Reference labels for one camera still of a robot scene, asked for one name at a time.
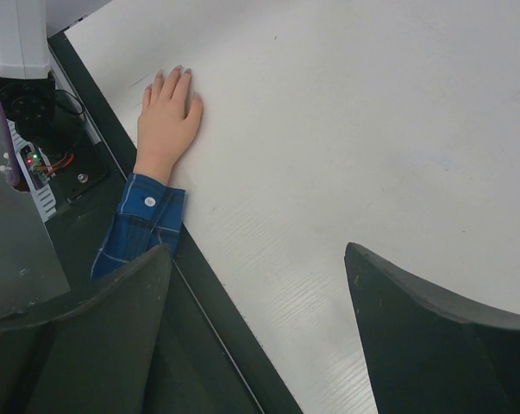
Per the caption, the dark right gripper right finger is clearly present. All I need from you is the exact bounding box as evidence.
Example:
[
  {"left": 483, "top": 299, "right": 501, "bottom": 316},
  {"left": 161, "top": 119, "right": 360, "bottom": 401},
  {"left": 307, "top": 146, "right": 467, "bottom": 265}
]
[{"left": 345, "top": 243, "right": 520, "bottom": 413}]

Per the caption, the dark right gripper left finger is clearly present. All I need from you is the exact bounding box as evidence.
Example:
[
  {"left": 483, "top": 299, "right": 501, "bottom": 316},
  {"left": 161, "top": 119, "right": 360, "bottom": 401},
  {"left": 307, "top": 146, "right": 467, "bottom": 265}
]
[{"left": 0, "top": 244, "right": 172, "bottom": 413}]

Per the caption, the blue plaid sleeve forearm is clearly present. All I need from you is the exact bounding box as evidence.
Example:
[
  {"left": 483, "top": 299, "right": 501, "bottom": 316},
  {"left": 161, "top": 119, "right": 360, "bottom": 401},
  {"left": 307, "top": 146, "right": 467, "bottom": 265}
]
[{"left": 91, "top": 173, "right": 185, "bottom": 280}]

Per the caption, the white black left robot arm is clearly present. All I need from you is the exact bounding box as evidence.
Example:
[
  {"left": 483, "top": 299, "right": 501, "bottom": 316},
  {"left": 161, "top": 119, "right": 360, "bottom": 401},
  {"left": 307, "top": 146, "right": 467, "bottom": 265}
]
[{"left": 0, "top": 1, "right": 85, "bottom": 154}]

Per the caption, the person's bare hand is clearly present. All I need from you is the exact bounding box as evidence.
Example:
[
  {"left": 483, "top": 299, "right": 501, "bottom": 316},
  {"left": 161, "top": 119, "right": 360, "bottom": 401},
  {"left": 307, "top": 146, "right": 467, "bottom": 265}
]
[{"left": 133, "top": 66, "right": 204, "bottom": 185}]

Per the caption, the white slotted cable duct left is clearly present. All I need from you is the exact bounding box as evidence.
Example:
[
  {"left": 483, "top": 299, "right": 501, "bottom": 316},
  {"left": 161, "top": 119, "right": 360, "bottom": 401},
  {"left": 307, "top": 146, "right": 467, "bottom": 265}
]
[{"left": 8, "top": 121, "right": 57, "bottom": 223}]

